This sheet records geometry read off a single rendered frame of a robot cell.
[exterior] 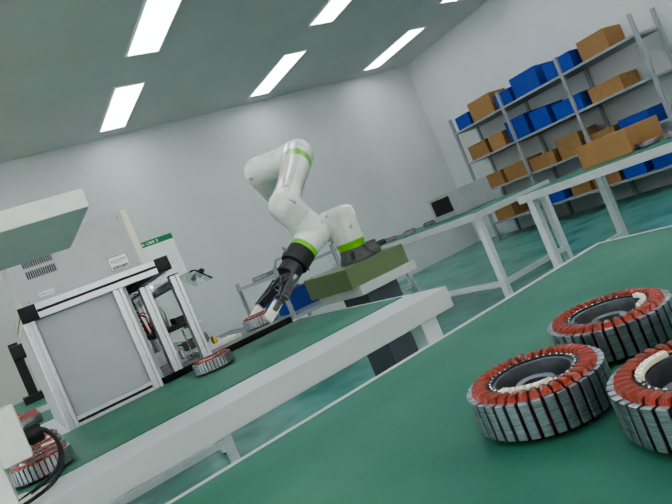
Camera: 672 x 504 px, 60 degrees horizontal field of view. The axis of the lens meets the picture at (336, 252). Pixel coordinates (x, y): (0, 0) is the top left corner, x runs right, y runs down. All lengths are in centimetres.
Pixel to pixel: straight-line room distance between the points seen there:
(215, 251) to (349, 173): 254
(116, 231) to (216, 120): 649
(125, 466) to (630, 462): 83
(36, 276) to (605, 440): 174
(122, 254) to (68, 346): 36
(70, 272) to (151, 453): 101
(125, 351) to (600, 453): 157
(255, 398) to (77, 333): 83
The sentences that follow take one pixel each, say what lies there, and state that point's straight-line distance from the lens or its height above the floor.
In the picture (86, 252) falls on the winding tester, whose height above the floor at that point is 122.
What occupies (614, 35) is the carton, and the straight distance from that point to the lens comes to 787.
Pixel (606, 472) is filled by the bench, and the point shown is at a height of 75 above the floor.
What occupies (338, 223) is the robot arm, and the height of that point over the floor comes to 101.
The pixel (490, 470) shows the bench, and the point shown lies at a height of 75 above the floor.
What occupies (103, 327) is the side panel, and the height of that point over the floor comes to 98.
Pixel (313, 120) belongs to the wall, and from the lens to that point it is 908.
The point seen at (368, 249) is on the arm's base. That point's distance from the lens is 248.
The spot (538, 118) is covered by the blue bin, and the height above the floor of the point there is 142.
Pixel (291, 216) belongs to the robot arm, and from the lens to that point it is 181.
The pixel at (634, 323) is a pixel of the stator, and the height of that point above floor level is 78.
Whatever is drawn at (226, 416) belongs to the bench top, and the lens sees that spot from 111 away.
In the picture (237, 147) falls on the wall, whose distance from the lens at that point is 839.
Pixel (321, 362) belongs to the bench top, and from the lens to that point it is 118.
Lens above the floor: 94
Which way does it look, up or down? 1 degrees down
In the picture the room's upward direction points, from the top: 23 degrees counter-clockwise
